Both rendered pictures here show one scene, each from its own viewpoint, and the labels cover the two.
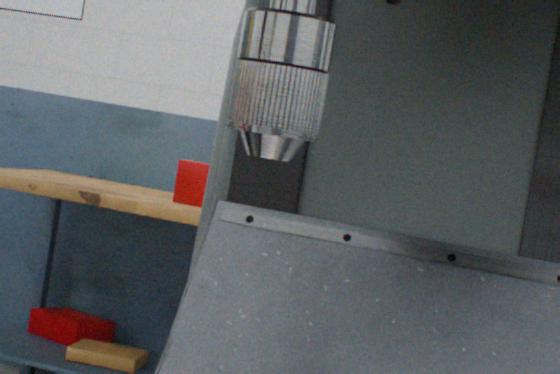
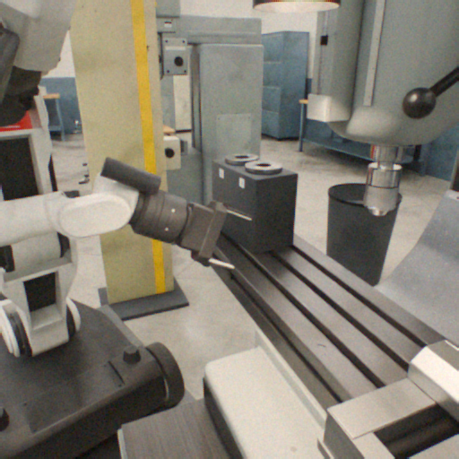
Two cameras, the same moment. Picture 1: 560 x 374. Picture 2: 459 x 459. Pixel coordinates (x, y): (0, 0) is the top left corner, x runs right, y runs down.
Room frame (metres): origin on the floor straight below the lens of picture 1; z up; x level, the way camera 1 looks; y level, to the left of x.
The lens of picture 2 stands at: (0.10, -0.26, 1.40)
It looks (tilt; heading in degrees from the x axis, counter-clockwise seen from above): 23 degrees down; 47
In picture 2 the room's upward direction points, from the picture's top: straight up
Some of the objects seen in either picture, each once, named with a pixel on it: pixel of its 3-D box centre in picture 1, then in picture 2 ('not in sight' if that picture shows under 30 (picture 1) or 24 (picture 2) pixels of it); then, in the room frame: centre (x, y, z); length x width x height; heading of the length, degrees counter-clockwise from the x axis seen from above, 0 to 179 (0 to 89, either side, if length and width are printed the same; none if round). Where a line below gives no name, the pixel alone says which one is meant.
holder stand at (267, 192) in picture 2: not in sight; (251, 199); (0.77, 0.39, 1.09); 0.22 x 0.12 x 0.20; 77
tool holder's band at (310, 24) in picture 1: (289, 24); (385, 169); (0.63, -0.01, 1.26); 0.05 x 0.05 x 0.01
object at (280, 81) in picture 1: (280, 84); (381, 189); (0.63, -0.01, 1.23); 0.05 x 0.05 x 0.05
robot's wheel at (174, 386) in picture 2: not in sight; (161, 373); (0.57, 0.57, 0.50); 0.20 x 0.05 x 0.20; 87
